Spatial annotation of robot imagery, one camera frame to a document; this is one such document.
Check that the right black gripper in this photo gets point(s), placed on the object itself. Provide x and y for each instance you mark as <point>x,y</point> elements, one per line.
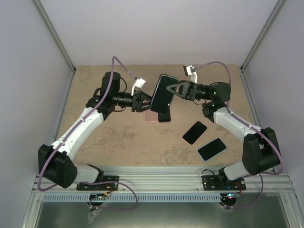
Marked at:
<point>189,90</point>

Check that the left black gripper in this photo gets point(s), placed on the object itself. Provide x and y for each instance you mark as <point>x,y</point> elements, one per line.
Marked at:
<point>139,94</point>

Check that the phone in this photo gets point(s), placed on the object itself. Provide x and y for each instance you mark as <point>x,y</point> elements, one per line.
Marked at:
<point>212,149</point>
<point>162,98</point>
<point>194,133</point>

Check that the light pink phone case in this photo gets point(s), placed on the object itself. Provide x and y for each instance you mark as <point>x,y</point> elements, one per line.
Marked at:
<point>150,116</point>

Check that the black smartphone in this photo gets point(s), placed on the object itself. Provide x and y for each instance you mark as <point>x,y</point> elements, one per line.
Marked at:
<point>164,118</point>

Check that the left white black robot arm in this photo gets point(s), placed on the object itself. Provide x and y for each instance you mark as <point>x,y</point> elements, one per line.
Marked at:
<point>56,161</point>

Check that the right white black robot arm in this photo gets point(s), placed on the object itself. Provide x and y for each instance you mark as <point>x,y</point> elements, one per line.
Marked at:
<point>260,147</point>

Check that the phone in blue case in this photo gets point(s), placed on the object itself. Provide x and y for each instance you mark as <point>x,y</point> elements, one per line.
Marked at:
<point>212,149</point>

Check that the left small circuit board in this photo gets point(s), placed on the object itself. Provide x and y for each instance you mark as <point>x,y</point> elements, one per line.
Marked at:
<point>99,196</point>

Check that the small circuit board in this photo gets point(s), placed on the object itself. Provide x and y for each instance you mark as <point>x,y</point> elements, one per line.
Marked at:
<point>99,196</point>
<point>231,195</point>

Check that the right small circuit board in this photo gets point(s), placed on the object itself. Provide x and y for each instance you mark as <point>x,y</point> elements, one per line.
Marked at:
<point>231,195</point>

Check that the clear plastic bag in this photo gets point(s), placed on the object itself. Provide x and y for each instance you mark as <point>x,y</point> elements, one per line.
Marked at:
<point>94,213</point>

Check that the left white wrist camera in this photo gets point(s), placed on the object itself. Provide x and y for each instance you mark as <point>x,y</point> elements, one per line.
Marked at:
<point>138,83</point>

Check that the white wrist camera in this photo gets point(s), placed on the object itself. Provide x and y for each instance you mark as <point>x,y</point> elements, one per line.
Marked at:
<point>190,71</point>
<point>138,83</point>

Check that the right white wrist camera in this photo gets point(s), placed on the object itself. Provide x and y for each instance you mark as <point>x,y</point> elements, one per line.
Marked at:
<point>190,71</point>

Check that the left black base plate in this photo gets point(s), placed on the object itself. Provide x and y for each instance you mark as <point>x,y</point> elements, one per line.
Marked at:
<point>110,184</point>

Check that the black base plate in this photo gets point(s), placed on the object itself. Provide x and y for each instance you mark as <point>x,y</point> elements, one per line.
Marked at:
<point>110,184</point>
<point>211,182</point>

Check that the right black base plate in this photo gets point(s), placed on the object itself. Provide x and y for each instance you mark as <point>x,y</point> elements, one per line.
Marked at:
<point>211,182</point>

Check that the left aluminium corner post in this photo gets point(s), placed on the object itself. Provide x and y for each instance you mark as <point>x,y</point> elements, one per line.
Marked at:
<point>44,15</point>

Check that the aluminium corner post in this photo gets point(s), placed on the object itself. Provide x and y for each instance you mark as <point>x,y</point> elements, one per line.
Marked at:
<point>44,15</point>
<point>262,34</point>

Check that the right aluminium corner post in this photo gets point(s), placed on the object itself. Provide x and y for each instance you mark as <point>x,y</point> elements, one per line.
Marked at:
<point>262,34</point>

